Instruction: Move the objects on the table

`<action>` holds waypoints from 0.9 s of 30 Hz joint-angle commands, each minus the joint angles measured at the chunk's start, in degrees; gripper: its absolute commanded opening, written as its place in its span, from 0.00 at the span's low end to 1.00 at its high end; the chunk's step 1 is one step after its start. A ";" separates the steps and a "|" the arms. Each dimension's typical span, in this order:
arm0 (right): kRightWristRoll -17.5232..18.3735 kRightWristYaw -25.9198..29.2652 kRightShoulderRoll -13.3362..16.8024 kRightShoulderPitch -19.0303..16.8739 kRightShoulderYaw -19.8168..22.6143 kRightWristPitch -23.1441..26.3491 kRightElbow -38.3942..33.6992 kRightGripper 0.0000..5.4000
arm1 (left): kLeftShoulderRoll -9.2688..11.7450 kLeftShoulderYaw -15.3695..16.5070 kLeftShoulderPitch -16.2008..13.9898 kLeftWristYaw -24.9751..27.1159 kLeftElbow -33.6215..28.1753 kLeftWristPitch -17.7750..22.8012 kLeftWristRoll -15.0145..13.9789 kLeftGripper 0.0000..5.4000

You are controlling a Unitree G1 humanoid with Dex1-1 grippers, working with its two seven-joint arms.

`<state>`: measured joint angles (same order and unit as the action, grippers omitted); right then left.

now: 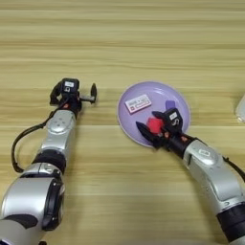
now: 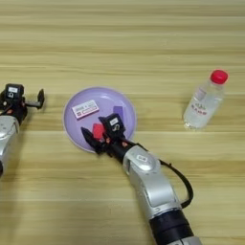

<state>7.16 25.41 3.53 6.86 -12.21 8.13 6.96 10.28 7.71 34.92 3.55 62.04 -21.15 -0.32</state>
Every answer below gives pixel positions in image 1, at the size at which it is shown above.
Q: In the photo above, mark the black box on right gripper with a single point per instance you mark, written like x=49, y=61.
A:
x=173, y=120

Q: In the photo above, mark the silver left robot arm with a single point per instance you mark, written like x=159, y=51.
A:
x=57, y=134

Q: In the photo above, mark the clear bottle with red cap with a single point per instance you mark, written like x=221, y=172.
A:
x=241, y=110

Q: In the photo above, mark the purple rectangular block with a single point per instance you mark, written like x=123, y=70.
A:
x=170, y=104

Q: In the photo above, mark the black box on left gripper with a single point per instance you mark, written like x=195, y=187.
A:
x=69, y=86

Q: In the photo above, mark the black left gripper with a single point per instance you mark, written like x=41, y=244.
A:
x=71, y=103

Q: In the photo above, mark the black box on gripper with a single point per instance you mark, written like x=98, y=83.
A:
x=173, y=120
x=69, y=86

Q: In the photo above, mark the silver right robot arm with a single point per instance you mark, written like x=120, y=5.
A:
x=210, y=172

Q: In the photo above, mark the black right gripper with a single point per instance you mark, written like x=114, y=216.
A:
x=177, y=142

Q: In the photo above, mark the red cube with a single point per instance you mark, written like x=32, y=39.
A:
x=155, y=125

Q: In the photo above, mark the small white red card box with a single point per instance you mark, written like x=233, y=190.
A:
x=138, y=103

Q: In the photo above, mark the purple round plate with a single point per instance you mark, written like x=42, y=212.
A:
x=153, y=91

